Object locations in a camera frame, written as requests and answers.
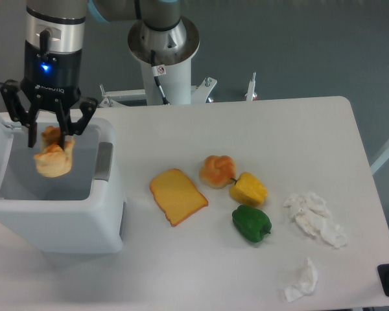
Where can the yellow bell pepper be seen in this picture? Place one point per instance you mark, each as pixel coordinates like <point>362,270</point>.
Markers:
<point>248,190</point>

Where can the orange toast bread slice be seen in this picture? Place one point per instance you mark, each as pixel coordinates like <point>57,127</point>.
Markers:
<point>176,195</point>

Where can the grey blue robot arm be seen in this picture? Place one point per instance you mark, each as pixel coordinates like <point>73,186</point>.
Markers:
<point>58,26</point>

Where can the white trash can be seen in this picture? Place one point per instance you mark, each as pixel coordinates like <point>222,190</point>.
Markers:
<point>79,212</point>

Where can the large crumpled white tissue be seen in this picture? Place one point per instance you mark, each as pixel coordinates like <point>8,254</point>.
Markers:
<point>311,214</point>

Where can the small crumpled white tissue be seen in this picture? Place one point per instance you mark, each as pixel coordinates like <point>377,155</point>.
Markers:
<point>305,284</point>

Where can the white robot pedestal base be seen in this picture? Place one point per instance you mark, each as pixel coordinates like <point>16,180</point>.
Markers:
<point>165,62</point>

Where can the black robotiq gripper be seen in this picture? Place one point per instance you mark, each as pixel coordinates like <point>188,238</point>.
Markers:
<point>50,83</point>

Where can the round knotted bread roll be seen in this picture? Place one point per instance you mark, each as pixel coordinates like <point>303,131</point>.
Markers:
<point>218,171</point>

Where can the green bell pepper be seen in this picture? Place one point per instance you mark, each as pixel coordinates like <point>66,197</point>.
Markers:
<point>253,224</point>

